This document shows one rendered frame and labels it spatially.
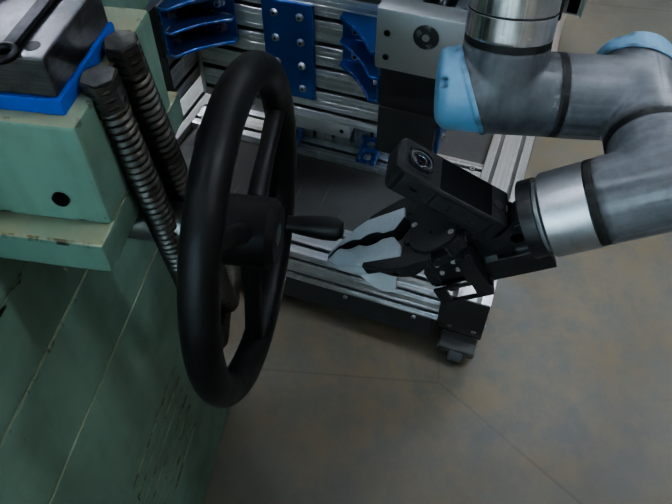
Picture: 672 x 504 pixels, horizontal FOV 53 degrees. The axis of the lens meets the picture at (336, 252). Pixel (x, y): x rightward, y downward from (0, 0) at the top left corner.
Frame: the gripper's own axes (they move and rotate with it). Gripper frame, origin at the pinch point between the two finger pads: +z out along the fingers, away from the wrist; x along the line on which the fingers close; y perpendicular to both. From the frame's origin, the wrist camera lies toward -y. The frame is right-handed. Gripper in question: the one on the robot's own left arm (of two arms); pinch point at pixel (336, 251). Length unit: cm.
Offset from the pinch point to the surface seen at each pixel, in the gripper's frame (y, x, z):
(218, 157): -22.6, -12.3, -6.7
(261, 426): 53, 12, 50
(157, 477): 23.1, -11.0, 40.7
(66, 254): -21.1, -14.9, 7.8
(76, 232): -21.9, -13.8, 6.5
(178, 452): 28, -5, 44
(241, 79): -23.6, -5.6, -7.2
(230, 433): 50, 10, 55
